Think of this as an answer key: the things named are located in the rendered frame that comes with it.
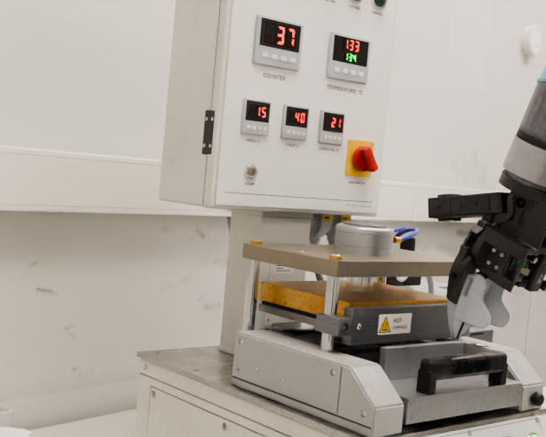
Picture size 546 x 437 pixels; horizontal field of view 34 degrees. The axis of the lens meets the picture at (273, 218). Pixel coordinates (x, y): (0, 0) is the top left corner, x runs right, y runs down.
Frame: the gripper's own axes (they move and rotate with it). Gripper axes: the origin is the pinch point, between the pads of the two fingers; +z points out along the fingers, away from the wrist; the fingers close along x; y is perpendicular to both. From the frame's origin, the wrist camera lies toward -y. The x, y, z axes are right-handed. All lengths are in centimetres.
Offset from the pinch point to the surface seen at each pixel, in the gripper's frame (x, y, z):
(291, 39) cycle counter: -5.5, -38.8, -23.2
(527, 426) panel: 11.7, 8.1, 10.6
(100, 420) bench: -8, -53, 50
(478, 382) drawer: 4.5, 3.6, 6.4
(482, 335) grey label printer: 92, -52, 39
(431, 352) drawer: 0.9, -2.1, 5.3
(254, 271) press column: -13.0, -22.8, 4.9
